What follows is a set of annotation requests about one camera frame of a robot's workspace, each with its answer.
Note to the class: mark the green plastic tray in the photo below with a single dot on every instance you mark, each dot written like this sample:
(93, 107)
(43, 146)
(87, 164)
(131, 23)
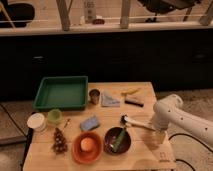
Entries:
(63, 92)

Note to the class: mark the blue sponge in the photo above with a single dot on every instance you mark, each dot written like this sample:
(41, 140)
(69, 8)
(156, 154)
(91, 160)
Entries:
(90, 124)

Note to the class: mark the small metal cup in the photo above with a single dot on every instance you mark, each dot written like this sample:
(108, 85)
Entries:
(94, 95)

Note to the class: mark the orange bowl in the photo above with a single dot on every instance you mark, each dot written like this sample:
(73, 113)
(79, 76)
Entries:
(87, 157)

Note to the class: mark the dark red round object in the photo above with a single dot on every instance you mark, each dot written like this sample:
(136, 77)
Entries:
(98, 21)

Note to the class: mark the white handled dish brush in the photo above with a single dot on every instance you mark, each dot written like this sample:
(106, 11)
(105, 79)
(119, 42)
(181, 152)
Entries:
(128, 120)

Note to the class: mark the yellow banana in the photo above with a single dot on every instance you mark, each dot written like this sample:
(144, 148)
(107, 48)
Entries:
(130, 91)

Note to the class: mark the dark brown bowl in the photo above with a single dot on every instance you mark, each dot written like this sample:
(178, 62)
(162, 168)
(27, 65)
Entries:
(110, 138)

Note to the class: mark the black office chair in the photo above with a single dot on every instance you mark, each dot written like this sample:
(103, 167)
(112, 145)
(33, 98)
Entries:
(166, 6)

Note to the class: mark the white round container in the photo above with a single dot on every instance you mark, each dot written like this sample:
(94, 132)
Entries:
(37, 122)

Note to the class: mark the green plastic cup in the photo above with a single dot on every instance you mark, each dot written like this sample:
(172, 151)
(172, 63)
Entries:
(54, 116)

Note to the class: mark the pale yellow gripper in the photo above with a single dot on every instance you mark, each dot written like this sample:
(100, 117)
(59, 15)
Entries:
(160, 136)

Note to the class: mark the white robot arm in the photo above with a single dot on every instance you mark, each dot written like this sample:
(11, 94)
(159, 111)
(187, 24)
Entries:
(169, 110)

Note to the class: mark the orange fruit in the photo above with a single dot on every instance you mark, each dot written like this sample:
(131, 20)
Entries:
(87, 144)

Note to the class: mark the folded grey blue cloth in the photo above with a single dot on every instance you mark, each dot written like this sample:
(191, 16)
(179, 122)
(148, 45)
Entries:
(108, 101)

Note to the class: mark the green vegetable in bowl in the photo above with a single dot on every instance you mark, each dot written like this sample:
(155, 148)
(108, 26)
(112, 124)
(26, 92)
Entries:
(118, 140)

